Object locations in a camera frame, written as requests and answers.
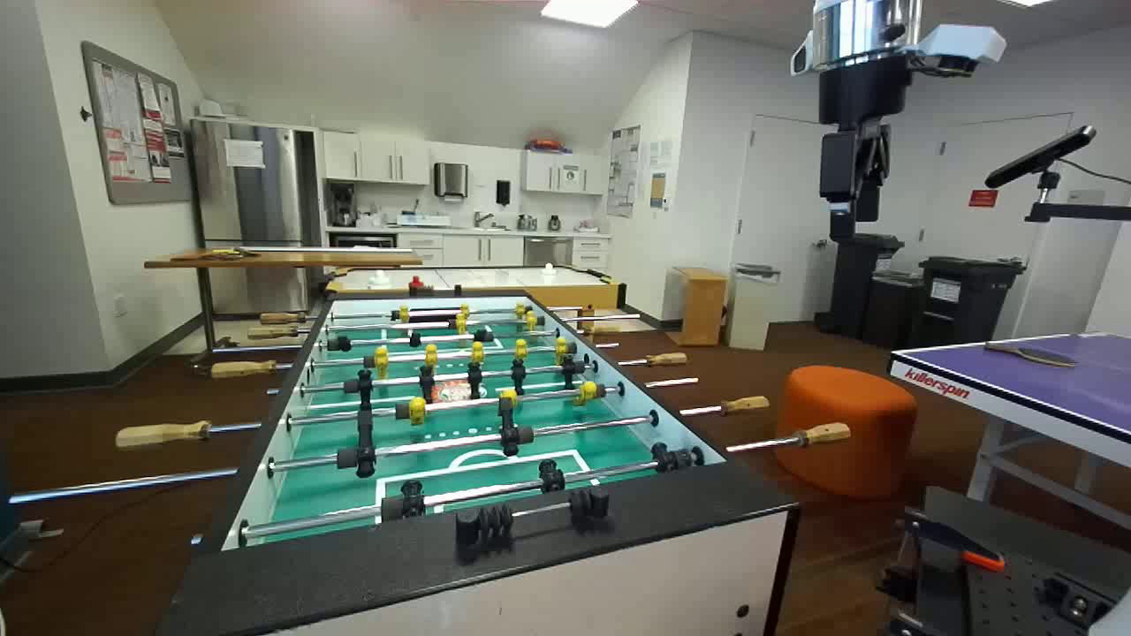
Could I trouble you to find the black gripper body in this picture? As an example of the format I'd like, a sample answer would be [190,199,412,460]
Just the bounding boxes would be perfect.
[815,56,915,171]

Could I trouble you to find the white door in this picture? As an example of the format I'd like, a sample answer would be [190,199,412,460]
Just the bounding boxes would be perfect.
[736,112,835,327]

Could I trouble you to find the small black trash bin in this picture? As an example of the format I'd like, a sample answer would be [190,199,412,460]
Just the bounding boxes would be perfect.
[861,273,928,348]

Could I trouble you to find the white trash can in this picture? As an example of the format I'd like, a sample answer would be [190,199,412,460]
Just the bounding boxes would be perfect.
[725,263,785,354]

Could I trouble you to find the wide black trash bin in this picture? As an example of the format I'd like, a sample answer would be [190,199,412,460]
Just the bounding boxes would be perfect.
[915,254,1026,348]

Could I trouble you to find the orange round ottoman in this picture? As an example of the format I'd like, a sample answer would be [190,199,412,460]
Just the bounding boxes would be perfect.
[775,363,917,503]

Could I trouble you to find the dark table tennis paddle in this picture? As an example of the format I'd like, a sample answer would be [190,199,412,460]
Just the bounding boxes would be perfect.
[986,338,1079,372]

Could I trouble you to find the purple table tennis table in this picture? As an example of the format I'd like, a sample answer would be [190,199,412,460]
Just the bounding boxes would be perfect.
[888,333,1131,533]

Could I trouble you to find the ceiling light panel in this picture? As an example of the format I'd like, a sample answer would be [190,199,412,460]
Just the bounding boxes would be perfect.
[538,0,642,33]

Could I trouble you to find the white air hockey table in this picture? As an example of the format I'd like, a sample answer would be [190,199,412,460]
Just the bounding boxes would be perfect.
[326,264,623,317]

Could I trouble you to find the white kitchen counter unit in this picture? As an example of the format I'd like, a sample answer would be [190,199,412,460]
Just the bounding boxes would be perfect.
[326,219,616,273]

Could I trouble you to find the steel paper towel dispenser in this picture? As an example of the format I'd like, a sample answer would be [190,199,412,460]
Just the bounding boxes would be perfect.
[430,160,474,201]

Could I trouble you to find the steel rod with black figures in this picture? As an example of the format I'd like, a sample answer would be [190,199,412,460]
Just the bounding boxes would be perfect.
[232,436,805,551]
[2,403,731,510]
[338,348,655,411]

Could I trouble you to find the grey robot mounting platform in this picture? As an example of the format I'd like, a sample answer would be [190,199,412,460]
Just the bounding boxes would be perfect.
[875,483,1131,636]

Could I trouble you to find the steel rod with yellow figures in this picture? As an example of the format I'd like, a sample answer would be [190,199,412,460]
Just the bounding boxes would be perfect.
[271,337,580,381]
[205,372,702,439]

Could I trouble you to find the foosball table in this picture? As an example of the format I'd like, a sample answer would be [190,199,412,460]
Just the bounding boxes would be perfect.
[156,288,805,636]

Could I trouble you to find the black score counter beads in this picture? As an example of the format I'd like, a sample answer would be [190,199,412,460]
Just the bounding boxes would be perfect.
[452,483,616,564]

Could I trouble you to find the black coffee machine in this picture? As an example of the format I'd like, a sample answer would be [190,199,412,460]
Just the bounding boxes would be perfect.
[326,179,360,228]

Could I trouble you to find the high wooden table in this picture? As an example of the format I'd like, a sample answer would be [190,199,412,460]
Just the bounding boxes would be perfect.
[142,244,424,358]

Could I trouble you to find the stainless steel refrigerator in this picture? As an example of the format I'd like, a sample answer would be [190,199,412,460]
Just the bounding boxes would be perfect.
[187,118,313,317]

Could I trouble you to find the grey bulletin board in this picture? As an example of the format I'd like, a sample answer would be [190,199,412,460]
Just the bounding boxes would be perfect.
[77,40,193,207]

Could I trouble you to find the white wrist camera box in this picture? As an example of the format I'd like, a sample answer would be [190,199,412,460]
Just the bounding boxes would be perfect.
[915,22,1009,80]

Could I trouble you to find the black bar camera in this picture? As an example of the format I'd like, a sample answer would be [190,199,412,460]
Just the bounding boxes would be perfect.
[981,120,1098,192]

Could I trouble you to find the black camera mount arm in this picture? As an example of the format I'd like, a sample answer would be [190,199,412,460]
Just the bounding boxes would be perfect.
[1020,171,1131,226]

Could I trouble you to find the large wall poster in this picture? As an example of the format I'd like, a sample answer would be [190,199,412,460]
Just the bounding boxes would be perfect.
[605,122,642,222]

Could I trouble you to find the white wall cabinets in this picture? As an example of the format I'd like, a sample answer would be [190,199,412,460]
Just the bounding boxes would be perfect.
[519,148,610,199]
[319,127,435,188]

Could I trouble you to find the orange handled bar clamp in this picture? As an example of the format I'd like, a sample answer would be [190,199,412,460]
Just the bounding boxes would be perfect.
[881,510,1013,636]

